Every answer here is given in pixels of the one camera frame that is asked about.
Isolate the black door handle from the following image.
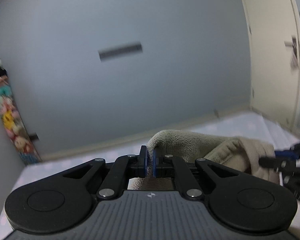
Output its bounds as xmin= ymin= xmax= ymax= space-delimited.
xmin=285 ymin=36 xmax=298 ymax=57

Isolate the small patterned hanging bag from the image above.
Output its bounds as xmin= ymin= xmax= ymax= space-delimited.
xmin=290 ymin=53 xmax=299 ymax=70

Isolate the plush toy hanging organizer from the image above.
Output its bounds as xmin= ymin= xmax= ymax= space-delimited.
xmin=0 ymin=58 xmax=42 ymax=165

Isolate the cream white door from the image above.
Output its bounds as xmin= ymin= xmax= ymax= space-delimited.
xmin=242 ymin=0 xmax=300 ymax=134

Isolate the grey wall plate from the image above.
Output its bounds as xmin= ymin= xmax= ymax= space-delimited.
xmin=98 ymin=42 xmax=143 ymax=61

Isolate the beige fleece garment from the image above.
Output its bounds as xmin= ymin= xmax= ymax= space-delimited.
xmin=128 ymin=129 xmax=282 ymax=190

